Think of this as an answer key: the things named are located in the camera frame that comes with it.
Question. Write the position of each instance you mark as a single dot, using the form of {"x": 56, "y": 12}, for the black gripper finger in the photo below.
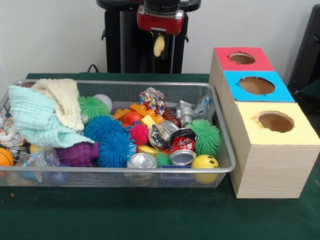
{"x": 152, "y": 41}
{"x": 166, "y": 42}

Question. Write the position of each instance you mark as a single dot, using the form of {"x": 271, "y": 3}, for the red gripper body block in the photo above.
{"x": 160, "y": 22}

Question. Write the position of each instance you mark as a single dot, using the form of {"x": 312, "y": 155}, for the pale yellow plush toy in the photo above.
{"x": 159, "y": 45}

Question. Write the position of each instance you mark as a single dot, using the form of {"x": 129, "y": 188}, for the cream waffle cloth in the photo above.
{"x": 65, "y": 97}

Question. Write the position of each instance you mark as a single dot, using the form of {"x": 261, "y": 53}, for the mint green waffle cloth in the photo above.
{"x": 30, "y": 117}

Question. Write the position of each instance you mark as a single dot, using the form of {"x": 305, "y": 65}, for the clear shallow mesh bin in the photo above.
{"x": 220, "y": 170}

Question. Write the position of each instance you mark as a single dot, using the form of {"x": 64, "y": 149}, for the wooden box with three holes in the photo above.
{"x": 270, "y": 155}

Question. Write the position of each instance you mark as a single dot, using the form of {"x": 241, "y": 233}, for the orange toy building block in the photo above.
{"x": 140, "y": 109}

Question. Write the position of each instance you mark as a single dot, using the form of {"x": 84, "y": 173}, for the small white baseball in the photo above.
{"x": 105, "y": 101}

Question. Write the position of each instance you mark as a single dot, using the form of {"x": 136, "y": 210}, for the small red ball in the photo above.
{"x": 132, "y": 118}

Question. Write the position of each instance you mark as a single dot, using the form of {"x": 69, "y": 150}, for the yellow toy block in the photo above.
{"x": 148, "y": 121}

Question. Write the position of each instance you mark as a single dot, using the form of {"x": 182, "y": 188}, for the green spiky ball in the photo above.
{"x": 92, "y": 107}

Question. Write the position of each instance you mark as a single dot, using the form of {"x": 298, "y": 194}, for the red spiky ball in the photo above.
{"x": 139, "y": 134}

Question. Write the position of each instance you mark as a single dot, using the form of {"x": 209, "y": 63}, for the blue spiky ball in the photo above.
{"x": 116, "y": 150}
{"x": 102, "y": 127}

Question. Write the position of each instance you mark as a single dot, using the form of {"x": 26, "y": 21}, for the green fuzzy toy with eyes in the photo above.
{"x": 209, "y": 136}

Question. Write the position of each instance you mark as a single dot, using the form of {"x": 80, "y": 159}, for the black silver drink can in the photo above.
{"x": 183, "y": 146}

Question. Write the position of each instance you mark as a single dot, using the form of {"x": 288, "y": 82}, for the yellow smiley ball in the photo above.
{"x": 206, "y": 162}

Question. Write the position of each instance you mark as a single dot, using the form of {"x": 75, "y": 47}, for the purple spiky ball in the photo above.
{"x": 77, "y": 154}

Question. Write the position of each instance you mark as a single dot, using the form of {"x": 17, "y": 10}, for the black stand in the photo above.
{"x": 307, "y": 55}

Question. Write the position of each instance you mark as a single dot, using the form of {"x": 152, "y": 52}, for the dark green table cloth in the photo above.
{"x": 150, "y": 215}

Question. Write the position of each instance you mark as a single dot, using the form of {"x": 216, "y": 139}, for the small orange basketball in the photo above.
{"x": 5, "y": 157}

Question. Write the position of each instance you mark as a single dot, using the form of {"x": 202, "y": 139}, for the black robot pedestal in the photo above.
{"x": 120, "y": 50}

